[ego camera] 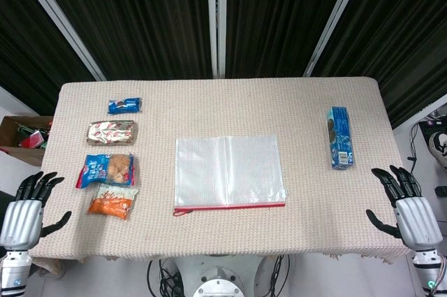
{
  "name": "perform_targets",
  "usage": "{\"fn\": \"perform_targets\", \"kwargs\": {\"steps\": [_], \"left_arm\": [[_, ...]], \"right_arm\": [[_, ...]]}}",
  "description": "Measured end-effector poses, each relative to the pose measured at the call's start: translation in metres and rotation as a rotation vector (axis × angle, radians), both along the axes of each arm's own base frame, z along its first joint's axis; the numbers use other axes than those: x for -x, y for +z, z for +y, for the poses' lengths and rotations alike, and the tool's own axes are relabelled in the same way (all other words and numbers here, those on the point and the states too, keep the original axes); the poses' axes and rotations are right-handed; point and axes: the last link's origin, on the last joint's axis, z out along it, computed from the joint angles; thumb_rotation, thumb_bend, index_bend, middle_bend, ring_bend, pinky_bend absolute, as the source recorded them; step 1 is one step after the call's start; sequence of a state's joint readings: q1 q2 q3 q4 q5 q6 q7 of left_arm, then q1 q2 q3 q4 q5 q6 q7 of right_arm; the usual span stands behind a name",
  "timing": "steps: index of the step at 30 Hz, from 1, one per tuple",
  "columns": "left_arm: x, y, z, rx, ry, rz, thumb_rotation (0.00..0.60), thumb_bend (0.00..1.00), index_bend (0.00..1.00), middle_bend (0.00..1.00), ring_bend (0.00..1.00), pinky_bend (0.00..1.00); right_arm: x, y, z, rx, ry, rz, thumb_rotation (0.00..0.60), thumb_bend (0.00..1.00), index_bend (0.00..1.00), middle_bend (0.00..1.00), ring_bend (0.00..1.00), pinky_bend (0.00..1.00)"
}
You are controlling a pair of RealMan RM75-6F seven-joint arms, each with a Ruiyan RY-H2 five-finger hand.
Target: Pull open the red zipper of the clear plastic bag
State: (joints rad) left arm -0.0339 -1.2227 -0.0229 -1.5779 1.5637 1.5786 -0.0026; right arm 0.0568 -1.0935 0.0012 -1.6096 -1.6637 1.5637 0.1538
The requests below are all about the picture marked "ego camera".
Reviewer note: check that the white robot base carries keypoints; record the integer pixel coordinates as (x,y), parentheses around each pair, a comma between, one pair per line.
(218,276)

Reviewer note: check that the black white sneaker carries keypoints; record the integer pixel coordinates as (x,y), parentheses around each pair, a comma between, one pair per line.
(438,146)

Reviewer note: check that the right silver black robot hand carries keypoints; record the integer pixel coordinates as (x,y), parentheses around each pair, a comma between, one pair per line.
(417,222)

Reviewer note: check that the white frame post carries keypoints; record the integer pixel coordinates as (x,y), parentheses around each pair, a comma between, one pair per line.
(59,21)
(335,21)
(216,17)

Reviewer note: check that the blue biscuit bag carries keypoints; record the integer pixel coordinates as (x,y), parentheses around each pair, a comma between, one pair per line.
(104,169)

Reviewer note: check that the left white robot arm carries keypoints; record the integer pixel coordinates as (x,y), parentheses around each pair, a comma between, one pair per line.
(14,272)

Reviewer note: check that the silver red-print snack pack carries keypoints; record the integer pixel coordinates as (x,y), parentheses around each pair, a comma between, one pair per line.
(111,132)

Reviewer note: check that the small blue cookie pack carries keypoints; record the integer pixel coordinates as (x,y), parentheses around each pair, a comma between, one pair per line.
(125,106)

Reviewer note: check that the orange white snack bag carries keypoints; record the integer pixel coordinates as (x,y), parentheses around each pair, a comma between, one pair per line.
(111,202)

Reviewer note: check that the brown cardboard box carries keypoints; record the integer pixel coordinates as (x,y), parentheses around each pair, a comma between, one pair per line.
(21,153)

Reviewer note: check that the blue cookie box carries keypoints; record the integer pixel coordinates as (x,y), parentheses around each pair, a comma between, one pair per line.
(340,139)

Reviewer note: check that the beige waffle-weave tablecloth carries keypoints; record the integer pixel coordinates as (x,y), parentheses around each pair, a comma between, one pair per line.
(223,108)

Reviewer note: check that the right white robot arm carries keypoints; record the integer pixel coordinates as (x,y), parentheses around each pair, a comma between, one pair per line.
(426,269)

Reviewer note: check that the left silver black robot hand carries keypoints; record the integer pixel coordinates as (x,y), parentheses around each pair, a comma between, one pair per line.
(21,220)

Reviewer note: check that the clear zipper bag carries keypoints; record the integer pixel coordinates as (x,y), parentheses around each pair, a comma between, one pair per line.
(227,171)

